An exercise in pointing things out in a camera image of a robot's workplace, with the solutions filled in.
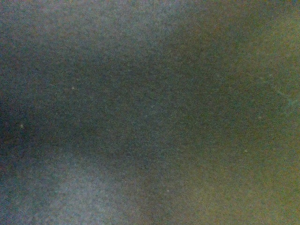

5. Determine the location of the black tablecloth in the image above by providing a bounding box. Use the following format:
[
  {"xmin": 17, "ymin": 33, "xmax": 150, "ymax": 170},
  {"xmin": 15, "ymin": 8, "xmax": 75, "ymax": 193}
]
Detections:
[{"xmin": 0, "ymin": 0, "xmax": 300, "ymax": 225}]

